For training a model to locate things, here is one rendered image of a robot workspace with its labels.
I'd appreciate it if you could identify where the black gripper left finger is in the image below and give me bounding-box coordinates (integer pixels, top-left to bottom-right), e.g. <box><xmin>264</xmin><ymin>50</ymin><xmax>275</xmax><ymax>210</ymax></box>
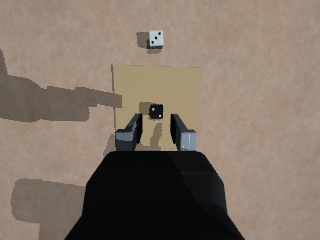
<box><xmin>115</xmin><ymin>113</ymin><xmax>143</xmax><ymax>151</ymax></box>

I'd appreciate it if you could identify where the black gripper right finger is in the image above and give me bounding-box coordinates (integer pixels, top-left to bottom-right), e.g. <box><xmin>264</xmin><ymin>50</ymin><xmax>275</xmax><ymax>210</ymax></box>
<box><xmin>170</xmin><ymin>114</ymin><xmax>197</xmax><ymax>151</ymax></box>

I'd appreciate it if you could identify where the tan flat mat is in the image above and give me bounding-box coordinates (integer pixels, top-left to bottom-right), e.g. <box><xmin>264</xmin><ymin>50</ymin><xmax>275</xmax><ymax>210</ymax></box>
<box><xmin>113</xmin><ymin>65</ymin><xmax>202</xmax><ymax>149</ymax></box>

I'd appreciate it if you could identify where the white die with black pips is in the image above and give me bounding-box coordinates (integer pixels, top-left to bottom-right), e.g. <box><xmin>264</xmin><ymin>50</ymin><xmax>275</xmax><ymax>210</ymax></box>
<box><xmin>149</xmin><ymin>30</ymin><xmax>163</xmax><ymax>49</ymax></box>

